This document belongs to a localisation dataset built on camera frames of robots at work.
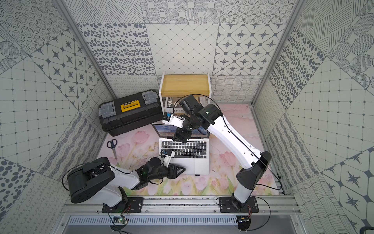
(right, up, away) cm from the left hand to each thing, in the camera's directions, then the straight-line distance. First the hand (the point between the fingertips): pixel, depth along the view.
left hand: (184, 165), depth 81 cm
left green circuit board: (-31, -23, -10) cm, 40 cm away
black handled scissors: (-50, +9, +15) cm, 53 cm away
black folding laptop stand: (+8, -7, +3) cm, 11 cm away
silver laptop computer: (+5, +5, +4) cm, 8 cm away
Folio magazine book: (-9, +35, +12) cm, 39 cm away
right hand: (-2, +20, -10) cm, 23 cm away
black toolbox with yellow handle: (-40, +28, +11) cm, 50 cm away
